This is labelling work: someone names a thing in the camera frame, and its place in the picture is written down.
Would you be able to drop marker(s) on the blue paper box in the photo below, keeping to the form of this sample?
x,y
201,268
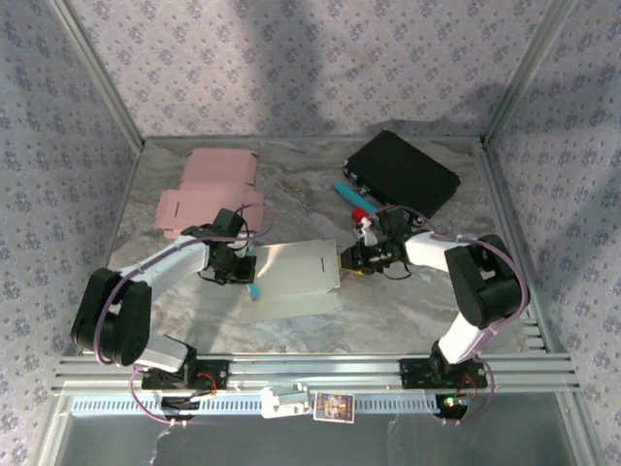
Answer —
x,y
296,276

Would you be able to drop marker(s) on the pink paper box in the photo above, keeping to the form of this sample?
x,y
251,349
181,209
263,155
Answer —
x,y
213,170

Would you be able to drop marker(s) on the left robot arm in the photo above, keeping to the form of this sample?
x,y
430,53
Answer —
x,y
170,264

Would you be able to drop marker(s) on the red block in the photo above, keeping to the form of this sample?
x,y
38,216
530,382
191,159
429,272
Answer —
x,y
360,214

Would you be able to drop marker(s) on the teal marker pen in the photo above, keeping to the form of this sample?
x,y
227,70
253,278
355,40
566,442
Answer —
x,y
351,194

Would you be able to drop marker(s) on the black flat case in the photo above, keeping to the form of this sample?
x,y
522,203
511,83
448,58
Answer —
x,y
402,170

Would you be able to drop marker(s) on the printed picture card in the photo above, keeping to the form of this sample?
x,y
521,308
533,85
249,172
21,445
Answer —
x,y
334,407

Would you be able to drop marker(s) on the black round controller board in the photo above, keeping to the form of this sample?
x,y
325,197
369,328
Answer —
x,y
453,404

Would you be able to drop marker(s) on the aluminium mounting rail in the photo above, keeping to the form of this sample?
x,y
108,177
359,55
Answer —
x,y
315,371

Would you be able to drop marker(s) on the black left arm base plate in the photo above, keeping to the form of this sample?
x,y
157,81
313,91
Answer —
x,y
213,376

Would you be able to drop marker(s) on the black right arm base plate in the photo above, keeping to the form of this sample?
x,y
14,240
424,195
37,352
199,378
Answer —
x,y
412,374

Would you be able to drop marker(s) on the white plastic bracket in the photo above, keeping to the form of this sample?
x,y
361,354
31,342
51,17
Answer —
x,y
281,403

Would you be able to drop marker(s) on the aluminium corner post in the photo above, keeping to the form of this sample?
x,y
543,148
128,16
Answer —
x,y
97,73
524,73

